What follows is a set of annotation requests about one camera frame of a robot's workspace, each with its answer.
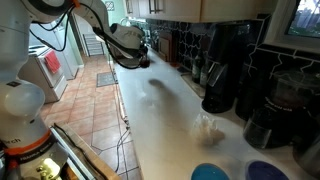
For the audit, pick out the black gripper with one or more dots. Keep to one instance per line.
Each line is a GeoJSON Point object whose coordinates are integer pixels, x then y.
{"type": "Point", "coordinates": [143, 50]}

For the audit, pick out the dark bottle with orange label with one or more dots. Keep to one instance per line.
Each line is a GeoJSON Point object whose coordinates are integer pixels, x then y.
{"type": "Point", "coordinates": [144, 62]}

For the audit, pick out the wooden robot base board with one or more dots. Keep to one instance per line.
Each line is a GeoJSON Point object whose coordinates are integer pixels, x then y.
{"type": "Point", "coordinates": [87, 162]}

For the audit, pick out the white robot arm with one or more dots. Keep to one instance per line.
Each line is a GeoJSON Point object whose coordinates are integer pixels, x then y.
{"type": "Point", "coordinates": [31, 151]}

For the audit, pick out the dark green glass bottle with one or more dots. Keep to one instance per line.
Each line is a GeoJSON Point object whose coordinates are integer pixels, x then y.
{"type": "Point", "coordinates": [196, 68]}

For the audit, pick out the wooden cutting board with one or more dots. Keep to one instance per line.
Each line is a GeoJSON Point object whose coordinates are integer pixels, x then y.
{"type": "Point", "coordinates": [165, 46]}

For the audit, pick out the grey floor mat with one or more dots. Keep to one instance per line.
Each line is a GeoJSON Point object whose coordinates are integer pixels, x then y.
{"type": "Point", "coordinates": [105, 79]}

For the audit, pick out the wooden upper cabinets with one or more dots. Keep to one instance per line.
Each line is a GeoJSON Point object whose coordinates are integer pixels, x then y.
{"type": "Point", "coordinates": [196, 11]}

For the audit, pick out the white refrigerator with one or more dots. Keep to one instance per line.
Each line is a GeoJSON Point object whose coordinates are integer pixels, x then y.
{"type": "Point", "coordinates": [54, 34]}

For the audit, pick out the black coffee maker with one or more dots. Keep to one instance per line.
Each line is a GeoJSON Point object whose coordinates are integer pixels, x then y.
{"type": "Point", "coordinates": [227, 51]}

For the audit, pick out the red hanging towel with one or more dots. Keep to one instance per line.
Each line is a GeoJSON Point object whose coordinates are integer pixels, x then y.
{"type": "Point", "coordinates": [52, 62]}

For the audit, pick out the crumpled clear plastic wrap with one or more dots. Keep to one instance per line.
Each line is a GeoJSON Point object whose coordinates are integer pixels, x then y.
{"type": "Point", "coordinates": [205, 132]}

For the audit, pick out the white kitchen stove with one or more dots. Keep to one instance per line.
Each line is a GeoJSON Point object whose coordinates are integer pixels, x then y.
{"type": "Point", "coordinates": [36, 72]}

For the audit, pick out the blue round lid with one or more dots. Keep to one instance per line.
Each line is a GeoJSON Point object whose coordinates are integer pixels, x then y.
{"type": "Point", "coordinates": [208, 172]}

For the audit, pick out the black food processor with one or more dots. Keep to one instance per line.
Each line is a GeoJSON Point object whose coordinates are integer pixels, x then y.
{"type": "Point", "coordinates": [284, 117]}

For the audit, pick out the purple round lid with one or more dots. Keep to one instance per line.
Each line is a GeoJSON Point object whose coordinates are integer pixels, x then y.
{"type": "Point", "coordinates": [260, 170]}

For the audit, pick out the window with white frame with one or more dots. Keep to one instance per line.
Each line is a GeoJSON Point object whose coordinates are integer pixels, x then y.
{"type": "Point", "coordinates": [295, 24]}

